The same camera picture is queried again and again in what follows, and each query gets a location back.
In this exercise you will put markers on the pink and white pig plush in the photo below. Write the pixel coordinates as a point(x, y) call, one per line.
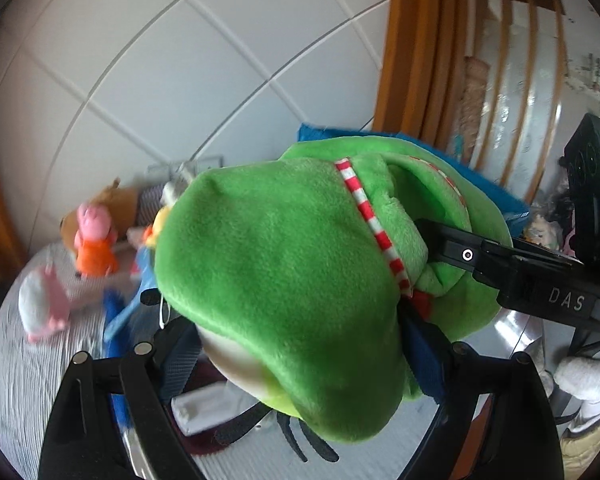
point(35, 305)

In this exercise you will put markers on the pig plush in orange dress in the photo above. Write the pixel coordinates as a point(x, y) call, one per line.
point(95, 255)

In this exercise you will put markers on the grey shark plush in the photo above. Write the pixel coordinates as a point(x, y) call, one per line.
point(172, 192)

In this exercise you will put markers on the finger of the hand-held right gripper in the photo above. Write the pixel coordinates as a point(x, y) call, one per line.
point(455, 250)

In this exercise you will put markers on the wooden framed glass door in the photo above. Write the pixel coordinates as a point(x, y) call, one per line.
point(515, 85)

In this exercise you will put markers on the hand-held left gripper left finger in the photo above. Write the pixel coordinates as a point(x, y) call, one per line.
point(180, 360)

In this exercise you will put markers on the brown plush toy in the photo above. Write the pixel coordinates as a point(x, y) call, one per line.
point(125, 200)

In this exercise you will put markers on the white wall socket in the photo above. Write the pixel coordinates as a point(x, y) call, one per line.
point(160, 170)

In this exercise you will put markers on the green plush toy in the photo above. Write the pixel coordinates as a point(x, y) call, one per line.
point(280, 260)

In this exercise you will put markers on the blue plastic storage crate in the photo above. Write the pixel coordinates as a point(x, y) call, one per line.
point(500, 200)

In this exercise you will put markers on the blue and yellow plush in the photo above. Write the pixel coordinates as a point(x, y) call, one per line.
point(130, 310)

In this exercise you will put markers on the white plush toy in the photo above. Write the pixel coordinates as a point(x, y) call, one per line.
point(585, 375)

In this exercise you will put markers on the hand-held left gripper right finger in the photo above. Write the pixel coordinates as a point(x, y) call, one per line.
point(430, 365)

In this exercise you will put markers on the yellow duck plush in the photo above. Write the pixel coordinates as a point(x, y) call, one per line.
point(160, 220)

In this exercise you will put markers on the rolled patterned carpet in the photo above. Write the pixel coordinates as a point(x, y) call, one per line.
point(472, 100)

